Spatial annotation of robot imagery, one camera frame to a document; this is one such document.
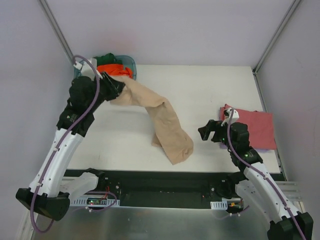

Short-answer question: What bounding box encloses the beige t shirt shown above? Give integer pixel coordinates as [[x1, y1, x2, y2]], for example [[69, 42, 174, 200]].
[[110, 75, 194, 165]]

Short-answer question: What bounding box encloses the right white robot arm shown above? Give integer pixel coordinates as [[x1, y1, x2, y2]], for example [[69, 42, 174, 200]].
[[198, 120, 314, 240]]

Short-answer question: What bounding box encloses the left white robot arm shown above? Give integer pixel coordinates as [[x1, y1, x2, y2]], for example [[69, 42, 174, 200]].
[[15, 72, 125, 221]]

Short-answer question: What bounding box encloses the orange t shirt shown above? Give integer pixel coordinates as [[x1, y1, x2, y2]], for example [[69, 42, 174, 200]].
[[97, 63, 133, 79]]

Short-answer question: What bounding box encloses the teal plastic basket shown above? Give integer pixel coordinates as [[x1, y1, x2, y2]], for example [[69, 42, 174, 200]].
[[73, 54, 137, 81]]

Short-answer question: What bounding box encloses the green t shirt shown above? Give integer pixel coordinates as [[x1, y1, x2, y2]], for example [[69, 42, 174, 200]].
[[94, 53, 123, 66]]

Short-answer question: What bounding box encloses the folded red t shirt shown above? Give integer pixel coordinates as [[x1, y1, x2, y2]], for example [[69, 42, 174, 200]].
[[235, 108, 277, 151]]

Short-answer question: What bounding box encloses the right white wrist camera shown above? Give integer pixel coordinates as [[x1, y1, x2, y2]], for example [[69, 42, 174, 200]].
[[221, 107, 240, 126]]

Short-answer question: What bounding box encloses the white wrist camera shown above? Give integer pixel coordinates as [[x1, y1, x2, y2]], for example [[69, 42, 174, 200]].
[[221, 107, 240, 126], [73, 61, 95, 80]]

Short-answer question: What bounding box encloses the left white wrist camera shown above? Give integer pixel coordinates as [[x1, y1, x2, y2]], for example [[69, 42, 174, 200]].
[[73, 61, 95, 80]]

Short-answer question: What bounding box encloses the left aluminium frame post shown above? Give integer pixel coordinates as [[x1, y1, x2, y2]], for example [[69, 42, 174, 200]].
[[38, 0, 74, 65]]

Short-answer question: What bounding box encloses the aluminium frame post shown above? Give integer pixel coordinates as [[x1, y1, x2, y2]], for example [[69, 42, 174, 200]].
[[252, 0, 303, 76], [38, 0, 74, 65]]

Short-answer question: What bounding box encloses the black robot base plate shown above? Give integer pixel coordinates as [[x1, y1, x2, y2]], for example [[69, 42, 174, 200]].
[[64, 168, 238, 209]]

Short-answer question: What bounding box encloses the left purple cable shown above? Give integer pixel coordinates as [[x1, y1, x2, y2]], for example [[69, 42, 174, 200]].
[[29, 55, 102, 233]]

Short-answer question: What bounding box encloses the right aluminium frame post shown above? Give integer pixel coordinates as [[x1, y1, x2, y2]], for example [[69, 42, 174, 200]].
[[252, 0, 303, 76]]

